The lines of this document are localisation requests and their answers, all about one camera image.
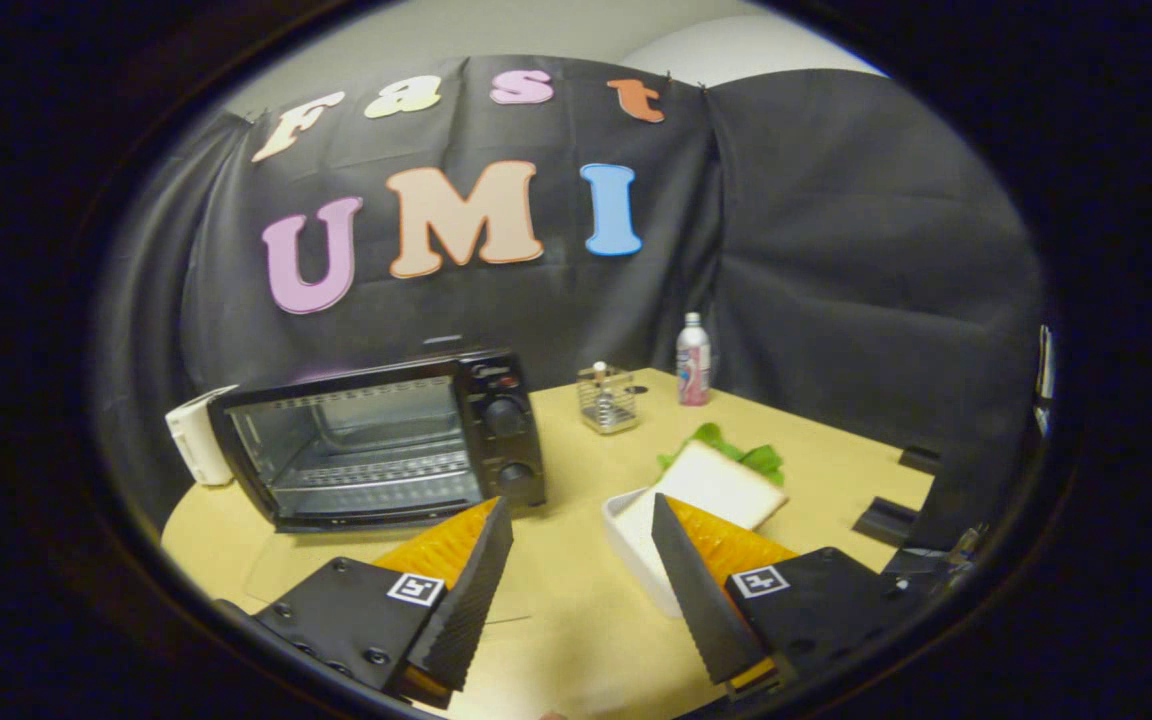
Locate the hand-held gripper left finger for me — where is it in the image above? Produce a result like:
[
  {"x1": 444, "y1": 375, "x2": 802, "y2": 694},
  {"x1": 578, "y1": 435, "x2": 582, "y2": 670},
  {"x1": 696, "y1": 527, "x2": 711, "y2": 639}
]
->
[{"x1": 218, "y1": 495, "x2": 516, "y2": 711}]

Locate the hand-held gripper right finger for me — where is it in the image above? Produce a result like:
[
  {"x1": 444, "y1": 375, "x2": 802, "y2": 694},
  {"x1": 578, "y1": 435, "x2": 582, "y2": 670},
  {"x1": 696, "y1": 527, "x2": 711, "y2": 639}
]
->
[{"x1": 650, "y1": 492, "x2": 945, "y2": 700}]

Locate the white bread lettuce sandwich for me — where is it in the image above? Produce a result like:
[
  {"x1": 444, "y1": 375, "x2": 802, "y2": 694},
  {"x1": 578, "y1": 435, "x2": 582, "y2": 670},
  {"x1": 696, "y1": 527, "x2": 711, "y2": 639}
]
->
[{"x1": 656, "y1": 422, "x2": 789, "y2": 533}]

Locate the black toaster oven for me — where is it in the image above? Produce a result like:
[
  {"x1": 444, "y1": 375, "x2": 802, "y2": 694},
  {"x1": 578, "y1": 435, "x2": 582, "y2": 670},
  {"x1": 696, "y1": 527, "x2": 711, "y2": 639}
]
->
[{"x1": 206, "y1": 345, "x2": 549, "y2": 626}]

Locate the white rectangular dish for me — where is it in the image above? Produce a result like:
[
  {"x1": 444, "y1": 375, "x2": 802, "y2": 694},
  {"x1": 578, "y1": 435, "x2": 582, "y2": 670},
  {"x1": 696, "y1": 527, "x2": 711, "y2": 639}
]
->
[{"x1": 601, "y1": 487, "x2": 727, "y2": 619}]

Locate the white pink labelled bottle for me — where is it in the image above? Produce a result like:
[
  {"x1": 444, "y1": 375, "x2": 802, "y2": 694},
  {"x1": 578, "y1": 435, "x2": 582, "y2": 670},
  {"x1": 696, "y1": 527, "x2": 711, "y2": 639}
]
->
[{"x1": 676, "y1": 312, "x2": 712, "y2": 407}]

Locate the white plastic device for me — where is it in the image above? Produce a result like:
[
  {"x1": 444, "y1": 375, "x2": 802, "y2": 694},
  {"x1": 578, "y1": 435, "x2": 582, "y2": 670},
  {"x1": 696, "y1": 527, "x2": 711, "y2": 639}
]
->
[{"x1": 165, "y1": 385, "x2": 239, "y2": 488}]

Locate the metal wire basket holder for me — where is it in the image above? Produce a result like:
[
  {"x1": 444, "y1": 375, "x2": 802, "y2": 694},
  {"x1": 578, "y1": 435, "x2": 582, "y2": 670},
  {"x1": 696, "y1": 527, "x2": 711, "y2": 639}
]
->
[{"x1": 576, "y1": 362, "x2": 639, "y2": 435}]

